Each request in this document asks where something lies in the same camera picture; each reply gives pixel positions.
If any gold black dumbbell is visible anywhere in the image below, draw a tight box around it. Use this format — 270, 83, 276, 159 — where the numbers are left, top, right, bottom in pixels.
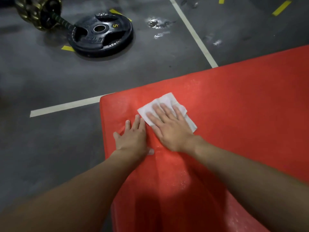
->
14, 0, 76, 32

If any person's left forearm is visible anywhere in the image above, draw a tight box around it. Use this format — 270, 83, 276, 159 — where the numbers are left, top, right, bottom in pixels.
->
0, 150, 145, 232

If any red mat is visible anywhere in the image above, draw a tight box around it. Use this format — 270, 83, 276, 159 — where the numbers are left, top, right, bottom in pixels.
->
99, 45, 309, 232

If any black weight plate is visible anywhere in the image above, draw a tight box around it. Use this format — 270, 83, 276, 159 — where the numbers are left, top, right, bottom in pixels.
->
67, 12, 134, 58

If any person's left hand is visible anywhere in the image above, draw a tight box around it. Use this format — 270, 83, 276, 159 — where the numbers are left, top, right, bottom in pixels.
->
113, 114, 155, 159

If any white wet wipe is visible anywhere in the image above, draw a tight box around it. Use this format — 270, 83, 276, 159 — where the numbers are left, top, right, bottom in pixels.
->
137, 92, 198, 133

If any person's right forearm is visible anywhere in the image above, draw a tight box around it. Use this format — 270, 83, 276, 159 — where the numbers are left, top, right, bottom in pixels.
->
193, 137, 309, 232

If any person's right hand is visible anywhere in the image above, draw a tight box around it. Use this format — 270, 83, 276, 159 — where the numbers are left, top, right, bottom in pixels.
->
146, 103, 206, 154

